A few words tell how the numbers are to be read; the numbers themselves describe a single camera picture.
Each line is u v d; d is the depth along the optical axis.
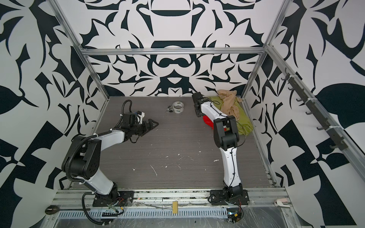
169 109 1.11
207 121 1.00
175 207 0.71
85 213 0.69
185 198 0.76
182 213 0.71
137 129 0.81
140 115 0.89
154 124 0.87
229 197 0.67
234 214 0.71
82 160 0.47
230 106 1.03
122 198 0.73
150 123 0.85
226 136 0.59
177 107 1.14
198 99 0.83
